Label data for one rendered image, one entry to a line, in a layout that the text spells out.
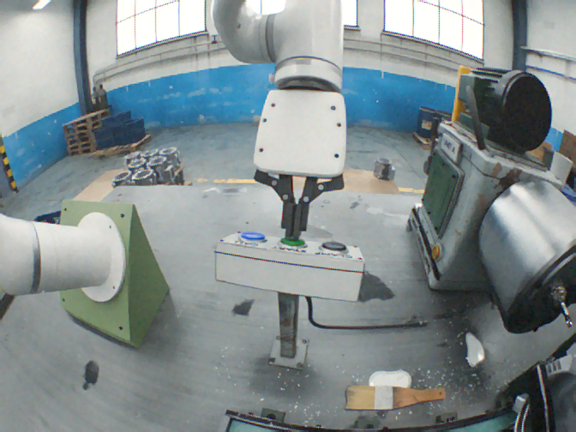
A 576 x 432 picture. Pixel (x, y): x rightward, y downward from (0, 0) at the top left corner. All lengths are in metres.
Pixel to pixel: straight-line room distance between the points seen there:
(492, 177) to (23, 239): 0.79
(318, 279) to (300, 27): 0.29
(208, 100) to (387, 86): 3.95
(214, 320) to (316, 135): 0.43
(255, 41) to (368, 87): 5.30
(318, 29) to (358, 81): 5.24
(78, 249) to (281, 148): 0.38
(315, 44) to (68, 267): 0.48
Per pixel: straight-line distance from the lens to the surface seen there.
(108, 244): 0.53
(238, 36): 0.33
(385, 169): 2.70
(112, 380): 0.59
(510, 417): 0.49
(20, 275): 0.42
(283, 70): 0.29
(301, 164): 0.27
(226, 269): 0.30
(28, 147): 7.16
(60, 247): 0.45
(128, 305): 0.53
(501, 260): 0.46
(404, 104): 5.87
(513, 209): 0.48
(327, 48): 0.30
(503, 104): 0.59
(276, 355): 0.50
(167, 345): 0.56
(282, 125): 0.28
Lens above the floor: 1.26
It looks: 34 degrees down
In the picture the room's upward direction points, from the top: straight up
